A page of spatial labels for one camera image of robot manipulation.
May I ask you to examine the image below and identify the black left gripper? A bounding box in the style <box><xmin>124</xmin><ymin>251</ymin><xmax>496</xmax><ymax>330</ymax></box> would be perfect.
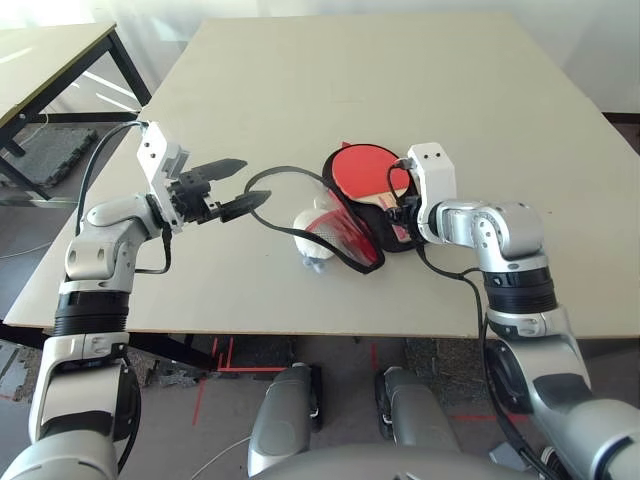
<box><xmin>169</xmin><ymin>158</ymin><xmax>274</xmax><ymax>226</ymax></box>

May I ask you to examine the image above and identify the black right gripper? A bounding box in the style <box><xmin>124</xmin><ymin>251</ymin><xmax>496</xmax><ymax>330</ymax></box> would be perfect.
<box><xmin>384</xmin><ymin>195</ymin><xmax>425</xmax><ymax>246</ymax></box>

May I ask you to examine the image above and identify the red and black paddle case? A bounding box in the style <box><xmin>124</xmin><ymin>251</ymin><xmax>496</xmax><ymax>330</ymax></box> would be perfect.
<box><xmin>244</xmin><ymin>141</ymin><xmax>426</xmax><ymax>275</ymax></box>

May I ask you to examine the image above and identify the red ping-pong paddle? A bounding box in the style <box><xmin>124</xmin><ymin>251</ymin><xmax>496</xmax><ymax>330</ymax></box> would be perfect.
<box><xmin>332</xmin><ymin>144</ymin><xmax>416</xmax><ymax>241</ymax></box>

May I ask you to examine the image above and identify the white grey plush keychain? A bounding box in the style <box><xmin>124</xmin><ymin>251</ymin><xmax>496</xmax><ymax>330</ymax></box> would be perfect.
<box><xmin>292</xmin><ymin>197</ymin><xmax>336</xmax><ymax>274</ymax></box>

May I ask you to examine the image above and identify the speckled dark foam mat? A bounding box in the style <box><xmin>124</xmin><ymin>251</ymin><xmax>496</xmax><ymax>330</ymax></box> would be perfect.
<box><xmin>404</xmin><ymin>337</ymin><xmax>501</xmax><ymax>416</ymax></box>

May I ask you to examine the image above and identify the dark foam puzzle mat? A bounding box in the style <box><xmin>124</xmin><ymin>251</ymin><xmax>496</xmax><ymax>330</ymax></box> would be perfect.
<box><xmin>0</xmin><ymin>124</ymin><xmax>99</xmax><ymax>189</ymax></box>

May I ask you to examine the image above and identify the grey robot right leg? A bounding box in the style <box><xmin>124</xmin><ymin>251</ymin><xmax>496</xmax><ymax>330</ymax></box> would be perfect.
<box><xmin>374</xmin><ymin>366</ymin><xmax>461</xmax><ymax>454</ymax></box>

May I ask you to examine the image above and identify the grey robot leg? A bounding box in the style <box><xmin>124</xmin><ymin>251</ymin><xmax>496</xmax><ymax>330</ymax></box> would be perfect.
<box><xmin>374</xmin><ymin>366</ymin><xmax>461</xmax><ymax>454</ymax></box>
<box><xmin>247</xmin><ymin>362</ymin><xmax>324</xmax><ymax>476</ymax></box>

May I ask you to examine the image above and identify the grey robot left leg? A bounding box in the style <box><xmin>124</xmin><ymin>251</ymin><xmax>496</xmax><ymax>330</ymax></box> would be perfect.
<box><xmin>247</xmin><ymin>362</ymin><xmax>324</xmax><ymax>476</ymax></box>

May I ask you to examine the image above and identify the grey robot torso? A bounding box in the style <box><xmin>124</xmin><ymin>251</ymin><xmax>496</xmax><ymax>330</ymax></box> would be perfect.
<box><xmin>244</xmin><ymin>442</ymin><xmax>531</xmax><ymax>480</ymax></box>

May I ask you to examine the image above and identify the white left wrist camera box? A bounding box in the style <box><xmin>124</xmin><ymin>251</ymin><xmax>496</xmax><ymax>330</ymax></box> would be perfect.
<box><xmin>137</xmin><ymin>121</ymin><xmax>191</xmax><ymax>234</ymax></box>

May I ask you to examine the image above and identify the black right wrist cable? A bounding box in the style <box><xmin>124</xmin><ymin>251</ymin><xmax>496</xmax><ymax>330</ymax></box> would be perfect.
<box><xmin>386</xmin><ymin>158</ymin><xmax>551</xmax><ymax>480</ymax></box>

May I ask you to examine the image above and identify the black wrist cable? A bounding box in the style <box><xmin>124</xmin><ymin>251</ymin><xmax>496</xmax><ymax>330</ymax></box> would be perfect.
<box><xmin>75</xmin><ymin>119</ymin><xmax>174</xmax><ymax>474</ymax></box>
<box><xmin>386</xmin><ymin>158</ymin><xmax>551</xmax><ymax>480</ymax></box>

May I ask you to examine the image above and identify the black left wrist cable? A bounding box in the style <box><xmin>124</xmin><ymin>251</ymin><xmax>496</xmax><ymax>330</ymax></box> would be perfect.
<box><xmin>75</xmin><ymin>119</ymin><xmax>174</xmax><ymax>474</ymax></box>

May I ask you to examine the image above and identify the black table frame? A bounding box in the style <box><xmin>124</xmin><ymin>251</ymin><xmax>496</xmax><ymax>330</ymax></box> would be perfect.
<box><xmin>0</xmin><ymin>322</ymin><xmax>216</xmax><ymax>371</ymax></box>

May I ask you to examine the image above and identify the side table with black frame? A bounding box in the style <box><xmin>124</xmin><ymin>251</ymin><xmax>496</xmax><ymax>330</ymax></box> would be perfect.
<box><xmin>0</xmin><ymin>22</ymin><xmax>154</xmax><ymax>201</ymax></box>

